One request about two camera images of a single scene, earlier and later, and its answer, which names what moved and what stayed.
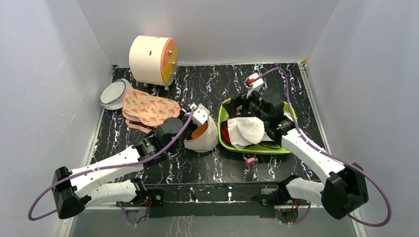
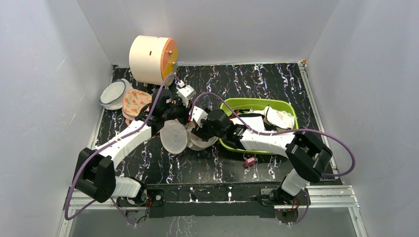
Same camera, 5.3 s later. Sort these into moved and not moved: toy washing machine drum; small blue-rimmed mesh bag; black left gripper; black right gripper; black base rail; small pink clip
Moved: black left gripper; black right gripper
Not moved: toy washing machine drum; small blue-rimmed mesh bag; small pink clip; black base rail
